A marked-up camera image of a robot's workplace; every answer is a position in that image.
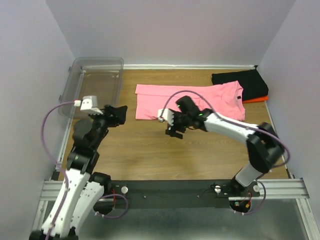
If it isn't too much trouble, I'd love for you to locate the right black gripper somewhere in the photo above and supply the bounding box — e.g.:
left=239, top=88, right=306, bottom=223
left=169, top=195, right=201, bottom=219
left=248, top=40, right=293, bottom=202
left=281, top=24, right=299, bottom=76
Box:
left=166, top=108, right=193, bottom=139

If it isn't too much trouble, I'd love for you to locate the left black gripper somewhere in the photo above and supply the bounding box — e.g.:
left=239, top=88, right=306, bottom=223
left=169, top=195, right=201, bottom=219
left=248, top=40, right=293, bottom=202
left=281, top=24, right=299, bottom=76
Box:
left=89, top=103, right=128, bottom=150

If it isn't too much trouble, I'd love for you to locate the clear plastic bin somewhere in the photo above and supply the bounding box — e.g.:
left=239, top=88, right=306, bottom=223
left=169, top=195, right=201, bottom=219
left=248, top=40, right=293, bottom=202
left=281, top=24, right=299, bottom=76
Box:
left=60, top=57, right=124, bottom=109

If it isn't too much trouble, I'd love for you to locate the pink t shirt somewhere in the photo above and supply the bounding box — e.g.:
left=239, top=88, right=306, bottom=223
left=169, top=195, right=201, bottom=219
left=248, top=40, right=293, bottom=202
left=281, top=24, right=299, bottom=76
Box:
left=135, top=81, right=245, bottom=121

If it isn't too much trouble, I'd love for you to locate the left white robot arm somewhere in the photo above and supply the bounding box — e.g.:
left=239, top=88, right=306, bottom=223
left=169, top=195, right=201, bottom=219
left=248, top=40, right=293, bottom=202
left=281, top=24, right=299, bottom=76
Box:
left=29, top=105, right=129, bottom=240

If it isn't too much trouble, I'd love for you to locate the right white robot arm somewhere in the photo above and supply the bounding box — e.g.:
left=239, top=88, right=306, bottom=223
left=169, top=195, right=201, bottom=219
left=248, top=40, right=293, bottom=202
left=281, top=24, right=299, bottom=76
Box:
left=157, top=95, right=285, bottom=196

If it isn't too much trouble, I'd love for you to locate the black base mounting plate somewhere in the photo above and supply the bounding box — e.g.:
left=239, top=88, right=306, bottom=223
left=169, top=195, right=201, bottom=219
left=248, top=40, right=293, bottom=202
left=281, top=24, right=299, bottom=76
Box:
left=109, top=179, right=260, bottom=209

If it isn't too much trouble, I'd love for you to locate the black folded t shirt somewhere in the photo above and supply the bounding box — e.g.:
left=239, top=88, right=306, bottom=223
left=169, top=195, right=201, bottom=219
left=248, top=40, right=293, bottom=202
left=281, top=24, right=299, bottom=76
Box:
left=211, top=69, right=269, bottom=101

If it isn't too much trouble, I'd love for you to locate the orange folded t shirt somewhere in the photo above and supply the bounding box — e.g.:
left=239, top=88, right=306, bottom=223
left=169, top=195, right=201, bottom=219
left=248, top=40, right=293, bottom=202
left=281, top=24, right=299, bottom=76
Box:
left=243, top=95, right=269, bottom=104

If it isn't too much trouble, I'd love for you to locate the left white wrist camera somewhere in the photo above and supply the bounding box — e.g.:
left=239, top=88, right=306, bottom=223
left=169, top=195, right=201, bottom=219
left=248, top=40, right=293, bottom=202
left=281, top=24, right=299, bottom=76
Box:
left=73, top=95, right=103, bottom=115

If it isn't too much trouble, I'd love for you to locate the back aluminium table rail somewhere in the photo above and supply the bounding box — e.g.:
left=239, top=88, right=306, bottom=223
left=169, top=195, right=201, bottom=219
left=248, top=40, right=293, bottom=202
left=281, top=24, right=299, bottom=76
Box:
left=123, top=64, right=256, bottom=70

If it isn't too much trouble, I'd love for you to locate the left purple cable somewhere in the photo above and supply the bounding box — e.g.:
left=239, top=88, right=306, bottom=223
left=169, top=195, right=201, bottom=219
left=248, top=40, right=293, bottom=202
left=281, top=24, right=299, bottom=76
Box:
left=40, top=100, right=81, bottom=240

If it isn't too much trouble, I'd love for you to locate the aluminium frame rail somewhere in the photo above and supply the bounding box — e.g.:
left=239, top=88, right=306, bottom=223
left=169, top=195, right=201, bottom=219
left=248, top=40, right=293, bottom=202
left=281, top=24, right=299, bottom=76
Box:
left=32, top=179, right=309, bottom=240

